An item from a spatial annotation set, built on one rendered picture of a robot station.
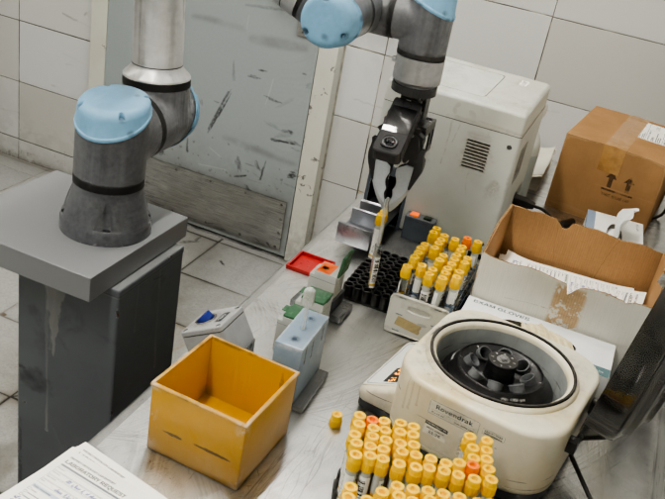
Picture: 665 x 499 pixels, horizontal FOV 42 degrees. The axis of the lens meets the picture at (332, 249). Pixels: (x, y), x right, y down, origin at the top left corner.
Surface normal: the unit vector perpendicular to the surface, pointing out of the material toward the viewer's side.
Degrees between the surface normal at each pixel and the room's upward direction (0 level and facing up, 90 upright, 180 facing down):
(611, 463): 0
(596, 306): 92
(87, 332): 90
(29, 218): 1
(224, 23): 90
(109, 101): 7
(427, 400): 90
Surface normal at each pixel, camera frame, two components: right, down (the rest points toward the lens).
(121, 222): 0.57, 0.18
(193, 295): 0.17, -0.88
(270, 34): -0.37, 0.37
